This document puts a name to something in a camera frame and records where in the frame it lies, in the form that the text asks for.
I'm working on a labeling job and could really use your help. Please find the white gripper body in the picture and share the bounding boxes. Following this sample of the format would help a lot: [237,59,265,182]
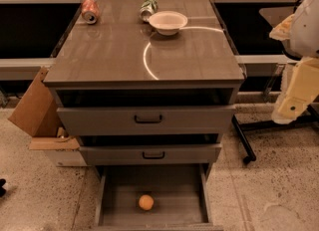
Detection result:
[288,0,319,58]

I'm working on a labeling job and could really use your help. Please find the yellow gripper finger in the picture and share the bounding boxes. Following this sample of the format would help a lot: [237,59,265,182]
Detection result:
[271,57,319,124]
[269,14,294,41]

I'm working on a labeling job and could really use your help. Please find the orange fruit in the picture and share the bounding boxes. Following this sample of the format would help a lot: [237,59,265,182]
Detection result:
[139,194,155,211]

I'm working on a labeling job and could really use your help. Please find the grey top drawer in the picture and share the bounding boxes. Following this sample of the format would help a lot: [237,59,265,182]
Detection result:
[57,106,234,135]

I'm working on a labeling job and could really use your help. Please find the grey drawer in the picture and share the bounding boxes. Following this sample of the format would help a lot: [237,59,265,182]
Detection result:
[95,164,223,231]
[57,106,234,135]
[80,143,221,165]

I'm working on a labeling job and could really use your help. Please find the grey middle drawer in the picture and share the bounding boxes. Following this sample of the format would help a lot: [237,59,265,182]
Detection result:
[80,143,221,165]

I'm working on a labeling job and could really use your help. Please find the grey drawer cabinet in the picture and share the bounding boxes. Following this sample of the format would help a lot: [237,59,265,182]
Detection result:
[43,0,246,176]

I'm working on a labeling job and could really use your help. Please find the grey bottom drawer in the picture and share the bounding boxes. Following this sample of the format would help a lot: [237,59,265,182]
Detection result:
[95,164,223,231]

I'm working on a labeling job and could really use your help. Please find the black side table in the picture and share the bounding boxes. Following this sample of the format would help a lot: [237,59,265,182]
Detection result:
[231,0,319,165]

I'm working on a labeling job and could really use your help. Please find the white bowl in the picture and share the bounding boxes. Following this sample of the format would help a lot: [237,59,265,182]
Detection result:
[149,11,187,36]

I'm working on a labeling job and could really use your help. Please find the red soda can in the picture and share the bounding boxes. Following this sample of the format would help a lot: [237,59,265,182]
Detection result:
[81,0,100,24]

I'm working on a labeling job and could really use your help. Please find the brown cardboard box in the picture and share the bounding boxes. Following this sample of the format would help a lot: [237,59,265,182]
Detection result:
[7,67,88,167]

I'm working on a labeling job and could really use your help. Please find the black object on floor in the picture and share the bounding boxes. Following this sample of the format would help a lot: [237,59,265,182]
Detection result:
[0,178,6,197]

